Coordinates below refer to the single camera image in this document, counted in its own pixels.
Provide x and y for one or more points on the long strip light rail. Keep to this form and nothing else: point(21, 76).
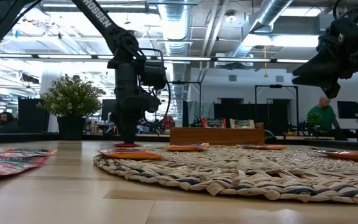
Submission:
point(191, 58)

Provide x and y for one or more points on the red strawberry tea packet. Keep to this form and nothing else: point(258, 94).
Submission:
point(126, 145)
point(5, 155)
point(8, 169)
point(213, 123)

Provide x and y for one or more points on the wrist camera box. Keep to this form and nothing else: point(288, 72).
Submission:
point(154, 74)
point(348, 28)

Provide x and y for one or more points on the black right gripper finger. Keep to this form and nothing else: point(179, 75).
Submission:
point(319, 69)
point(325, 84)

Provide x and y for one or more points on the bushy plant in black pot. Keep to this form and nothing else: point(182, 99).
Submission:
point(70, 99)

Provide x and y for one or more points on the wooden compartment caddy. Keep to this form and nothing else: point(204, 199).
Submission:
point(216, 137)

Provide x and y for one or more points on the beige tea packet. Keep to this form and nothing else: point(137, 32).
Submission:
point(242, 124)

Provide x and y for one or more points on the black partition screen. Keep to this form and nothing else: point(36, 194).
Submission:
point(244, 110)

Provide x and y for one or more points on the small green potted plant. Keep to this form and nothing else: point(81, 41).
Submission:
point(314, 119)

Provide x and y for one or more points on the person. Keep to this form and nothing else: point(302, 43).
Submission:
point(325, 107)
point(6, 119)

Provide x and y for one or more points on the round woven placemat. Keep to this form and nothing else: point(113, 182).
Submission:
point(228, 180)

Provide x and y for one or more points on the grey wall vent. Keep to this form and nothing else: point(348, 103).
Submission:
point(232, 78)
point(279, 78)

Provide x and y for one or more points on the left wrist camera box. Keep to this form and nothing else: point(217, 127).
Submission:
point(154, 74)

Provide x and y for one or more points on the round white lamp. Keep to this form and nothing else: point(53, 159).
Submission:
point(230, 17)

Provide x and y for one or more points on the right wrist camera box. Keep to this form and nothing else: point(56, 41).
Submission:
point(348, 28)

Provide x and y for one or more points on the silver spiral air duct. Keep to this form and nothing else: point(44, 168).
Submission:
point(272, 11)

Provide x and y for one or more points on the black desk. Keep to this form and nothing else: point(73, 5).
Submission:
point(353, 132)

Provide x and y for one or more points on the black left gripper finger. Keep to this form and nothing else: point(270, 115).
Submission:
point(127, 133)

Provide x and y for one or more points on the red chair backrest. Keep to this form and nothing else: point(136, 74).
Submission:
point(168, 122)

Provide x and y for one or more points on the black partition panel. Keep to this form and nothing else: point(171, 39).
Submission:
point(31, 115)

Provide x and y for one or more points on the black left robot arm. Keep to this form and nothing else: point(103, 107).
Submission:
point(104, 21)

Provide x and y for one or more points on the orange tea packet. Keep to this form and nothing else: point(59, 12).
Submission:
point(130, 154)
point(350, 156)
point(186, 147)
point(30, 151)
point(264, 147)

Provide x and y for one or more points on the silver ribbed air duct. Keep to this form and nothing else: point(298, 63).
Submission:
point(176, 28)

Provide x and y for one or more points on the black computer monitor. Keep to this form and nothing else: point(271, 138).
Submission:
point(348, 109)
point(107, 109)

